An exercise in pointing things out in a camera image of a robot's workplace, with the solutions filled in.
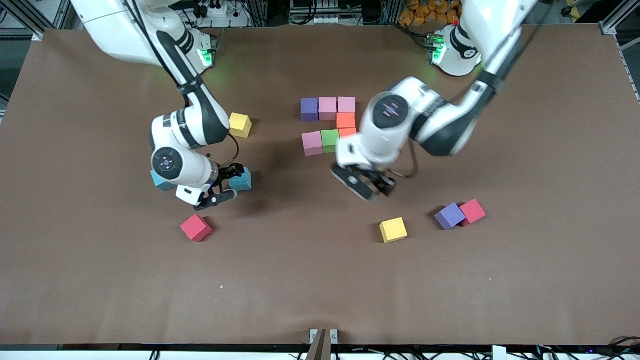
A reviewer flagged white power strip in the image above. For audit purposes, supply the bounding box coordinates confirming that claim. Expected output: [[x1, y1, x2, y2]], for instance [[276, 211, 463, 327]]
[[186, 0, 251, 29]]

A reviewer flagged white electronics box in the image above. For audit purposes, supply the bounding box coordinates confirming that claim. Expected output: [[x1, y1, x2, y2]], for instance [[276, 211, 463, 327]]
[[289, 0, 342, 26]]

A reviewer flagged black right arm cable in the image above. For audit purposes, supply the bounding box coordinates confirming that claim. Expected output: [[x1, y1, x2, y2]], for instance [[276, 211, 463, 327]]
[[220, 133, 241, 168]]

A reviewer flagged green foam cube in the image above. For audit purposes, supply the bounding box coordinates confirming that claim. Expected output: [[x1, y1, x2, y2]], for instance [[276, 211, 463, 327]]
[[321, 129, 341, 154]]

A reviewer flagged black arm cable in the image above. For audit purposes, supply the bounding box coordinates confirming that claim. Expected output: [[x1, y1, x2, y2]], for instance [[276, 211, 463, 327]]
[[390, 139, 420, 180], [220, 133, 241, 168]]

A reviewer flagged pile of orange objects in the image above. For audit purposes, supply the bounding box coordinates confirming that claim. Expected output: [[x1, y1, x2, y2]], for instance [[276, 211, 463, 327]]
[[398, 0, 461, 27]]

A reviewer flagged red foam cube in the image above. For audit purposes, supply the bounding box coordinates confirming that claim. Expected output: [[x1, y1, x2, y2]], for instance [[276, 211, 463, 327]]
[[459, 198, 487, 227], [180, 214, 214, 243]]

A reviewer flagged purple foam cube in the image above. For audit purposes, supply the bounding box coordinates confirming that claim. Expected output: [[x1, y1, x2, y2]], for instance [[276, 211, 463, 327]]
[[433, 202, 467, 231], [300, 97, 320, 123]]

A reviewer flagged yellow foam cube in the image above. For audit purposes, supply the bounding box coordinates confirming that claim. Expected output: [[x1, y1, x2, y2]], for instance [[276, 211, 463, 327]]
[[379, 217, 408, 244], [229, 113, 253, 139]]

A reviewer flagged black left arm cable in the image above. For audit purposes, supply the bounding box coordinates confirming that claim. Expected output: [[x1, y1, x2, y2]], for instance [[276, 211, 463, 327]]
[[390, 139, 420, 180]]

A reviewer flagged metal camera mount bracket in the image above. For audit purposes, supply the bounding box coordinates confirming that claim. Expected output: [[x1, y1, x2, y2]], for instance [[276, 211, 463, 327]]
[[306, 328, 340, 360]]

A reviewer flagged cyan foam cube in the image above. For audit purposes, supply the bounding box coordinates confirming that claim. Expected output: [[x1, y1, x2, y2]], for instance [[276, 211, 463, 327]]
[[229, 167, 253, 192], [150, 170, 177, 192]]

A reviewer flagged aluminium profile post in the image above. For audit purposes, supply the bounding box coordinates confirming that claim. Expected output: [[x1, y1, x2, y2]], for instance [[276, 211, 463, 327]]
[[382, 0, 403, 25], [251, 0, 269, 26]]

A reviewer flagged aluminium frame profile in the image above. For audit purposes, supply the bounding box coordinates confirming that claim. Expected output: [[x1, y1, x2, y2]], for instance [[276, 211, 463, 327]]
[[600, 0, 640, 103], [0, 0, 76, 42]]

